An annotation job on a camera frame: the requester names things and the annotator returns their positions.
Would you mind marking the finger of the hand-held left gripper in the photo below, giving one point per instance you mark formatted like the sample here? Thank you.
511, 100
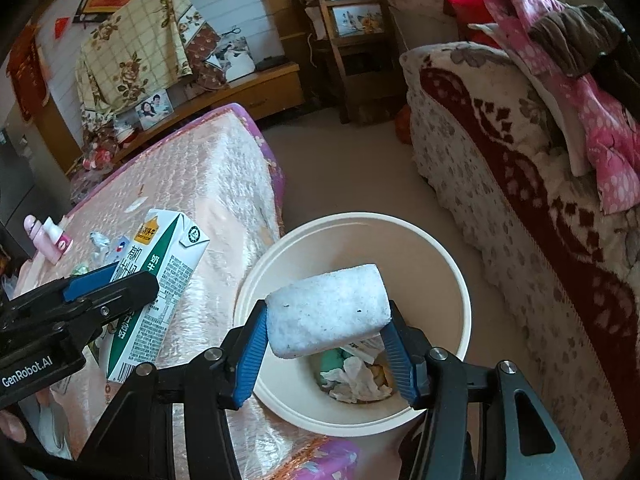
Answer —
130, 290
90, 282

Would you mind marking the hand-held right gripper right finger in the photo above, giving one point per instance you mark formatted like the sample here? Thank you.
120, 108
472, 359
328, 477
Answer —
400, 360

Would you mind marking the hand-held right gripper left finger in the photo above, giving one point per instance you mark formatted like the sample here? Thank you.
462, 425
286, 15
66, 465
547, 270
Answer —
250, 355

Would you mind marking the blue white medicine box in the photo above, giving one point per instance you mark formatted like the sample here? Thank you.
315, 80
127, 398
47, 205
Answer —
120, 250

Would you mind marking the green white milk carton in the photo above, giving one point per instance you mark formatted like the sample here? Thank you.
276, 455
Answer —
170, 270

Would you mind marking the white foam block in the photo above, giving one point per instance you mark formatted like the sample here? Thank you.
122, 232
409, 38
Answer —
325, 310

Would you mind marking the white round bin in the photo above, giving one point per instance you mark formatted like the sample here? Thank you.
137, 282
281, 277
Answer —
300, 260

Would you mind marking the person's left hand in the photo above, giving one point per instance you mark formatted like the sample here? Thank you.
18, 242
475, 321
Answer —
10, 425

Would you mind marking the crumpled white green wrapper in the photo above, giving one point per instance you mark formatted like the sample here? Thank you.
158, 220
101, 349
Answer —
100, 245

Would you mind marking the white crumpled tissue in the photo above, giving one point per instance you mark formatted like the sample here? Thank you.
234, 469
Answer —
355, 377

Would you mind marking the white pill bottle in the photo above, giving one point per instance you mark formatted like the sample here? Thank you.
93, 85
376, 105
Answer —
57, 240

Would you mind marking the pink bottle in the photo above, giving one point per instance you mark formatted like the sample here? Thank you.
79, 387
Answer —
35, 230

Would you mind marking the grey refrigerator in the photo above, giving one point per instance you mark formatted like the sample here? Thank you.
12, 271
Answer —
25, 185

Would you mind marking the wrapped flower bouquet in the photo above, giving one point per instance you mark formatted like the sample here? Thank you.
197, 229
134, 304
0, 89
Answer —
100, 152

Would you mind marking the framed couple photo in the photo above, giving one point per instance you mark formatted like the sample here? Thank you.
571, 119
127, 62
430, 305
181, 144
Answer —
152, 110

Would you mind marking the red bag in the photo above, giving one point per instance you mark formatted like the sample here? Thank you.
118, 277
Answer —
404, 125

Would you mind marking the sofa with floral blanket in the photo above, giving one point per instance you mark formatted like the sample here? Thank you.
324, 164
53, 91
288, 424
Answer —
475, 135

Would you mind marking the wooden cabinet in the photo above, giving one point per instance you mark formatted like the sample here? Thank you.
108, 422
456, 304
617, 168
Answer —
265, 85

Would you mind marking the yellow floral cloth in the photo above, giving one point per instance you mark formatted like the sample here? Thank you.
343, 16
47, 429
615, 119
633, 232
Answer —
135, 40

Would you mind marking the wedding photo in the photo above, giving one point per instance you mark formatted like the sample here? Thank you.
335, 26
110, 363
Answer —
235, 60

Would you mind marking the small red flag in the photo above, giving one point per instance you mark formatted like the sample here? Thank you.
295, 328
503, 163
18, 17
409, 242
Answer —
61, 27

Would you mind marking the small black box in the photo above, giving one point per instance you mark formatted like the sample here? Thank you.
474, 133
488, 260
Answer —
270, 63

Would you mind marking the dark wooden chair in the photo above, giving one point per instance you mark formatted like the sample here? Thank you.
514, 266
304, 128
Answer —
345, 60

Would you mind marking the pink dotted jacket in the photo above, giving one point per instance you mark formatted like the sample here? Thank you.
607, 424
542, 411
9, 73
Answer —
610, 135

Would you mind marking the white floral printed box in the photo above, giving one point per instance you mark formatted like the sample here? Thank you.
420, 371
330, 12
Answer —
360, 20

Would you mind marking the red cushion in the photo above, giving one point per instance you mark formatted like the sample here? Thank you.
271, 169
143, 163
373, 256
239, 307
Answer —
462, 0

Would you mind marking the brown jacket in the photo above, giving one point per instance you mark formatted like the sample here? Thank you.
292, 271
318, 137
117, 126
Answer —
575, 35

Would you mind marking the red tasselled wall hanging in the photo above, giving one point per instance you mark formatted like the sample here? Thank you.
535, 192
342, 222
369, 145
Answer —
25, 75

